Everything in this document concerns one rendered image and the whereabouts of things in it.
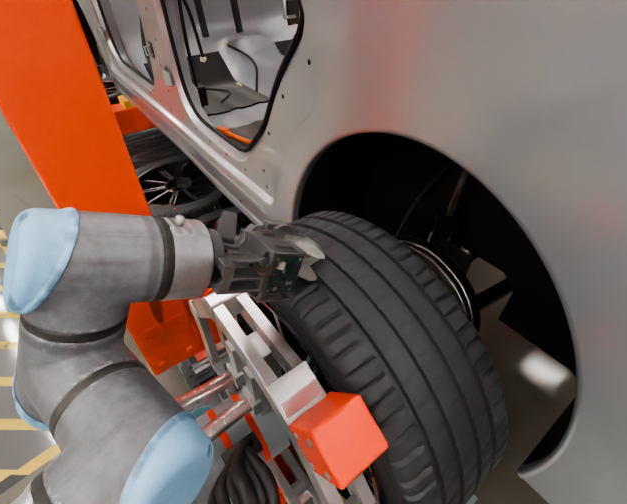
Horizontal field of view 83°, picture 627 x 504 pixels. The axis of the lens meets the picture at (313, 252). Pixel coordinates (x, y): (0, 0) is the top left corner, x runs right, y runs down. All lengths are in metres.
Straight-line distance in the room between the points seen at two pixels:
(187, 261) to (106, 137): 0.48
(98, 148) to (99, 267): 0.49
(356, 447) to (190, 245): 0.29
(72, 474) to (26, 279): 0.15
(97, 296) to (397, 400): 0.37
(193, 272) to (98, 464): 0.17
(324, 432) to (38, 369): 0.29
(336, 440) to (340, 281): 0.22
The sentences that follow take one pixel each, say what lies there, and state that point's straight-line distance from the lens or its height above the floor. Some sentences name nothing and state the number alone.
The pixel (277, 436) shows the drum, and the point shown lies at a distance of 0.73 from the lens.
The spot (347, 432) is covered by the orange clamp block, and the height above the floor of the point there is 1.15.
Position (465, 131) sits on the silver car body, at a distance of 0.58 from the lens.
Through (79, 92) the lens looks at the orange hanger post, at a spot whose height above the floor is 1.36.
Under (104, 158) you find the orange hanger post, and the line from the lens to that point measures 0.83.
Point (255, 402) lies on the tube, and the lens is 0.61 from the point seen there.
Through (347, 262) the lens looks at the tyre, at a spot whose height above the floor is 1.18.
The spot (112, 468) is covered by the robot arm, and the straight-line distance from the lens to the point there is 0.34.
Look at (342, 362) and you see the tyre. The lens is 0.49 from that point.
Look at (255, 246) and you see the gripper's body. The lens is 0.45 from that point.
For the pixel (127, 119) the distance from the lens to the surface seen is 2.89.
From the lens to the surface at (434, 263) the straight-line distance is 0.86.
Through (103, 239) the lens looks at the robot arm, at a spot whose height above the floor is 1.37.
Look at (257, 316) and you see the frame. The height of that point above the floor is 1.12.
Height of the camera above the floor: 1.57
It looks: 42 degrees down
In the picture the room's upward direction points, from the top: straight up
